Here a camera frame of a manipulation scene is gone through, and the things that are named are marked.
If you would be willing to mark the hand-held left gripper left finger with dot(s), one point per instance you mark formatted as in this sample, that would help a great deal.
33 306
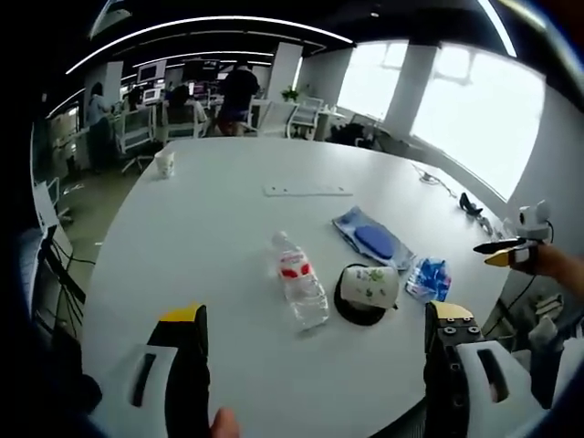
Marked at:
182 374

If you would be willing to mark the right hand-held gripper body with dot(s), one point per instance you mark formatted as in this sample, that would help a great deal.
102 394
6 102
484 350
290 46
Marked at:
533 223

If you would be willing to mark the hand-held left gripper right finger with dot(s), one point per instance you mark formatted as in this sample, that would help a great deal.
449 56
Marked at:
451 365

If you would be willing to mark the small black object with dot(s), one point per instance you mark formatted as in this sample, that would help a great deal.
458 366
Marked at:
469 204

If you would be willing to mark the blue plastic packet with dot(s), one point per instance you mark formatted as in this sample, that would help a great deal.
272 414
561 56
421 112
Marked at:
429 278

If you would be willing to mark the white floral cup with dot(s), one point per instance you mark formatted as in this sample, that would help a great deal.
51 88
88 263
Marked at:
369 283

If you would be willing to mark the blue oval sponge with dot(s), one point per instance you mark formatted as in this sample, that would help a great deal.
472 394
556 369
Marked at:
374 242

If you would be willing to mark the clear plastic water bottle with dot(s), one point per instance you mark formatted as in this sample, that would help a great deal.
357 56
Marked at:
303 287

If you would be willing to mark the white power strip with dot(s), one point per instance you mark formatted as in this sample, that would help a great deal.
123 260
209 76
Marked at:
308 190

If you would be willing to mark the white paper cup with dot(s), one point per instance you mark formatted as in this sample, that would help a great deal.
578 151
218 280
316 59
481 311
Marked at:
165 165

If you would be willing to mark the person's left hand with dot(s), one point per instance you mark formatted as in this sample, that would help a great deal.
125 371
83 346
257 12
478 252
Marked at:
224 424

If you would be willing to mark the grey chair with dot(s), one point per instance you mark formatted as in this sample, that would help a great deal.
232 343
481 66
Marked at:
547 347

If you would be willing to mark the white table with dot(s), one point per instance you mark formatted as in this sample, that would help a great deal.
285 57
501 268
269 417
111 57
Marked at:
219 237

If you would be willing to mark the white office chair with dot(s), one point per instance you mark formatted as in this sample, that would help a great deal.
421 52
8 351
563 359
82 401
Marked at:
134 132
305 116

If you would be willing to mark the green potted plant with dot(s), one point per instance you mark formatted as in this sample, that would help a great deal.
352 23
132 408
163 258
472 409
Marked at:
290 95

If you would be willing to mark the computer monitor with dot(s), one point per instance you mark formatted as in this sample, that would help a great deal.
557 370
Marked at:
147 73

